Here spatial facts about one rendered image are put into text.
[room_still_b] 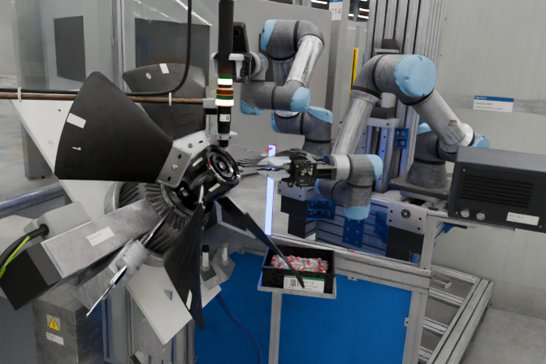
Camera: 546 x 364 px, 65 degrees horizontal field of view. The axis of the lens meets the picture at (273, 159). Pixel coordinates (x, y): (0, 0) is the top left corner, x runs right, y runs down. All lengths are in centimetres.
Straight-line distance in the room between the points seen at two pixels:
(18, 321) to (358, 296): 115
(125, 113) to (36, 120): 31
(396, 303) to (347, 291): 16
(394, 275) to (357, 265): 12
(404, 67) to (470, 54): 150
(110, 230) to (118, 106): 25
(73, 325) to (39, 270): 44
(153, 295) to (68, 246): 30
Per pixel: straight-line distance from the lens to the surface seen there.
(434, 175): 169
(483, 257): 301
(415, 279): 147
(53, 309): 129
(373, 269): 147
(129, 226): 98
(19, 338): 179
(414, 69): 128
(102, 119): 91
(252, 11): 510
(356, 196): 127
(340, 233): 189
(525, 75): 279
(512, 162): 133
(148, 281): 111
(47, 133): 117
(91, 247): 91
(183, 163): 102
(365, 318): 158
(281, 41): 164
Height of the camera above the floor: 148
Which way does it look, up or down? 14 degrees down
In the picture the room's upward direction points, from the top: 3 degrees clockwise
